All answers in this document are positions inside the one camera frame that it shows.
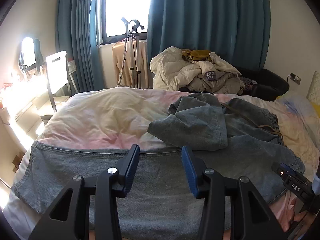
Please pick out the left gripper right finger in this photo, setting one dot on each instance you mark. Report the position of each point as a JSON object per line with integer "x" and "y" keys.
{"x": 251, "y": 217}

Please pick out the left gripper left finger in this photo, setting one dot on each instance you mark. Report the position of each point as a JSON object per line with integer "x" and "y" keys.
{"x": 68, "y": 215}

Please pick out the grey denim jeans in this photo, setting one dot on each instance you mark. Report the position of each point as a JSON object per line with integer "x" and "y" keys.
{"x": 232, "y": 136}

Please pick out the person right hand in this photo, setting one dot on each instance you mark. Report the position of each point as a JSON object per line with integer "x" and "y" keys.
{"x": 305, "y": 218}

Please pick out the pastel tie-dye duvet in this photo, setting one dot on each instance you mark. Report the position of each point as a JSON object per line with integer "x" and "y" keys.
{"x": 116, "y": 117}

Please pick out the pastel pillow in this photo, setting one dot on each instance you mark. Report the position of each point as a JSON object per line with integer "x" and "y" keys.
{"x": 305, "y": 110}

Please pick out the yellow plush toy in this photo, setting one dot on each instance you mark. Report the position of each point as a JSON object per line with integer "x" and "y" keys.
{"x": 317, "y": 109}

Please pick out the white quilted headboard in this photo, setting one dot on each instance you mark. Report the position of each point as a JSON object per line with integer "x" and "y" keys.
{"x": 313, "y": 94}

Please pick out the cardboard box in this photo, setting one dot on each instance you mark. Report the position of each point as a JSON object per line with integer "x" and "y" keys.
{"x": 16, "y": 162}

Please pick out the white chair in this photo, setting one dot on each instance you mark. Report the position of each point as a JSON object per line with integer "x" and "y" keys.
{"x": 59, "y": 72}

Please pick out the black armchair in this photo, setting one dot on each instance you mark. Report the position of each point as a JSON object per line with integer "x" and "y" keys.
{"x": 263, "y": 84}

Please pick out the white dresser desk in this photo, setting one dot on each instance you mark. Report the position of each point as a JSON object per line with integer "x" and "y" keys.
{"x": 19, "y": 113}

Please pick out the cream puffer jacket pile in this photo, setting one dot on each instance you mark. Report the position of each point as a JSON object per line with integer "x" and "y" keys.
{"x": 173, "y": 73}

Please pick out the beige sweater on hanger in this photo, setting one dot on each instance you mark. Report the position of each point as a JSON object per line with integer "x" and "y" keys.
{"x": 118, "y": 51}

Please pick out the vanity mirror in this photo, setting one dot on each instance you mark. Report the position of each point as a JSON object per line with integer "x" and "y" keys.
{"x": 31, "y": 57}

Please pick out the mustard yellow garment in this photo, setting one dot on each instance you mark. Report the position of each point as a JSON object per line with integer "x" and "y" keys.
{"x": 193, "y": 56}

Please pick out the left teal curtain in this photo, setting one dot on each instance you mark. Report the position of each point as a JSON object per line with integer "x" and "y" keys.
{"x": 76, "y": 32}

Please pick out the teal curtain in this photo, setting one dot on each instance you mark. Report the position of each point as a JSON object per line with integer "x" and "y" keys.
{"x": 76, "y": 32}
{"x": 236, "y": 30}

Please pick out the silver tripod stand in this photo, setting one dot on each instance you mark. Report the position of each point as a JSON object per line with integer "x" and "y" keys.
{"x": 131, "y": 43}

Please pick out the right teal curtain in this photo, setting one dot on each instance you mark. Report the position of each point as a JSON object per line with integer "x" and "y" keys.
{"x": 236, "y": 30}

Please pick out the wall power socket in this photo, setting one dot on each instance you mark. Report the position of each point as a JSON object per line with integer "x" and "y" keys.
{"x": 294, "y": 78}

